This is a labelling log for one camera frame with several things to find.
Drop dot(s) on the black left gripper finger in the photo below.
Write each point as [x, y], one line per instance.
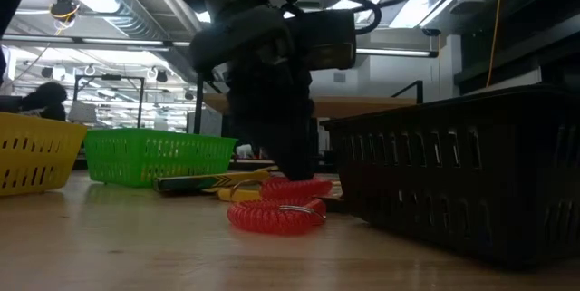
[276, 123]

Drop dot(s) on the yellow office supply pack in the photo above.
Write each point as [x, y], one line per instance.
[235, 195]
[199, 182]

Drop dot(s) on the green plastic basket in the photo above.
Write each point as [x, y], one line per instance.
[158, 155]

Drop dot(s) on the black plastic basket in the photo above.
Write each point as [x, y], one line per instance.
[453, 182]

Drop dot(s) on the yellow plastic basket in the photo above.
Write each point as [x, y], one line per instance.
[36, 155]

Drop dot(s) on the wooden shelf with black legs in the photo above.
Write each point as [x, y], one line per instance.
[362, 107]

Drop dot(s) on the long ceiling light bar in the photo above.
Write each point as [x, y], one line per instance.
[122, 41]

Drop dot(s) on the white monitor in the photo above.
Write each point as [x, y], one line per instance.
[82, 112]

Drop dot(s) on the black ceiling device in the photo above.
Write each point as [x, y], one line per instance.
[63, 9]

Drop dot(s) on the person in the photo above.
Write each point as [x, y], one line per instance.
[45, 98]

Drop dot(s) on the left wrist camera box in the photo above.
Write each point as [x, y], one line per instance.
[324, 39]

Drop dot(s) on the black station frame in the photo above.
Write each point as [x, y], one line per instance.
[111, 77]

